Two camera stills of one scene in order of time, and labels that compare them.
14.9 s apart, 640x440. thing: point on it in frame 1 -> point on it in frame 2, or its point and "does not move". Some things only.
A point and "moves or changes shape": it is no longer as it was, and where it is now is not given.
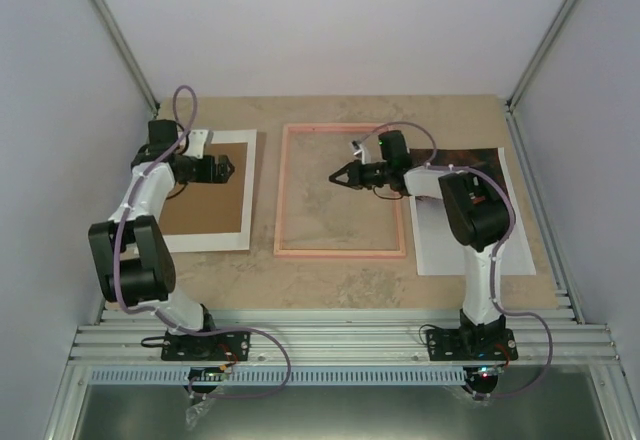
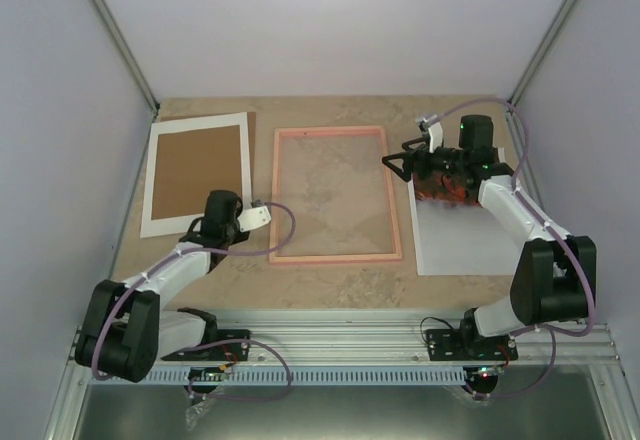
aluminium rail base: x=339 y=337 does not move
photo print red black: x=439 y=248 does not move
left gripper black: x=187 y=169 -> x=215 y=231
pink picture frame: x=280 y=253 moves or changes shape
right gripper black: x=356 y=176 -> x=421 y=154
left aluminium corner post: x=114 y=31 does not move
